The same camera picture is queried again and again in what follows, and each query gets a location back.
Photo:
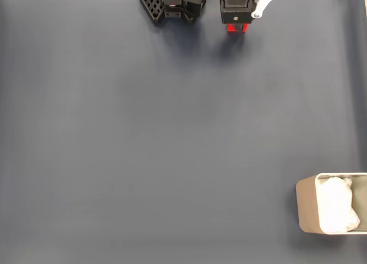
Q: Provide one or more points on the red cube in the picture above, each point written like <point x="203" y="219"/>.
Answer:
<point x="229" y="28"/>

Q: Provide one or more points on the beige metal box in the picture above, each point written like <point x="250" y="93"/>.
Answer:
<point x="307" y="204"/>

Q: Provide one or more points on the blue-grey table mat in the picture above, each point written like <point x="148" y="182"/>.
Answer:
<point x="143" y="132"/>

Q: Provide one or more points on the white crumpled tissue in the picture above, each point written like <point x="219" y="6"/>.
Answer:
<point x="337" y="204"/>

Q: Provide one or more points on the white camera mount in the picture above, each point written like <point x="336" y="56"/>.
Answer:
<point x="266" y="0"/>

